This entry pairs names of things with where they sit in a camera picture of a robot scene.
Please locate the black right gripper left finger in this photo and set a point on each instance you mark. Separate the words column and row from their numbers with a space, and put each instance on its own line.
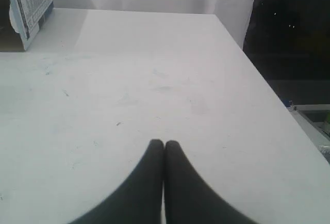
column 139, row 198

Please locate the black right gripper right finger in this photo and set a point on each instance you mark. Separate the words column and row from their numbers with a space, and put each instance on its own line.
column 188, row 198

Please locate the printed cardboard box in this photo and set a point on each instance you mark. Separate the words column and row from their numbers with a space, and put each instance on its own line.
column 21, row 20

